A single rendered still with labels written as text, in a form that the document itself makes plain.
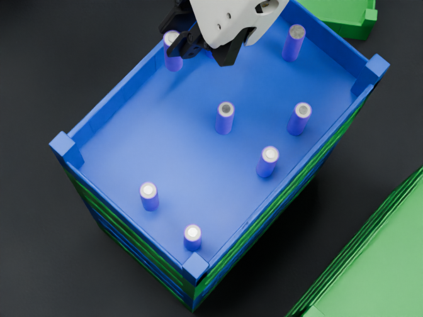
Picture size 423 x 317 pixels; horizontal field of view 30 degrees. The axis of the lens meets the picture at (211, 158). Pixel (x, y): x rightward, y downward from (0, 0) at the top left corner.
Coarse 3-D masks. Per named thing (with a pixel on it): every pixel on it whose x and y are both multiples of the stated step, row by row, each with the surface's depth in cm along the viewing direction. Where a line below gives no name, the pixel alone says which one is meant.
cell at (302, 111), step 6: (300, 108) 81; (306, 108) 81; (294, 114) 82; (300, 114) 81; (306, 114) 81; (294, 120) 83; (300, 120) 82; (306, 120) 82; (288, 126) 86; (294, 126) 85; (300, 126) 84; (288, 132) 87; (294, 132) 86; (300, 132) 86
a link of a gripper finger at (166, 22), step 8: (176, 8) 72; (184, 8) 72; (192, 8) 72; (168, 16) 73; (176, 16) 72; (184, 16) 73; (192, 16) 74; (160, 24) 75; (168, 24) 74; (176, 24) 74; (184, 24) 75; (192, 24) 75; (160, 32) 75
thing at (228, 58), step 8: (240, 32) 66; (232, 40) 66; (240, 40) 67; (216, 48) 69; (224, 48) 68; (232, 48) 67; (216, 56) 69; (224, 56) 68; (232, 56) 68; (224, 64) 68; (232, 64) 69
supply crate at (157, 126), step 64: (192, 64) 89; (256, 64) 89; (320, 64) 90; (384, 64) 82; (128, 128) 87; (192, 128) 87; (256, 128) 87; (320, 128) 88; (128, 192) 85; (192, 192) 85; (256, 192) 86; (192, 256) 76
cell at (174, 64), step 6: (174, 30) 75; (168, 36) 75; (174, 36) 75; (168, 42) 75; (168, 60) 78; (174, 60) 78; (180, 60) 78; (168, 66) 80; (174, 66) 79; (180, 66) 80
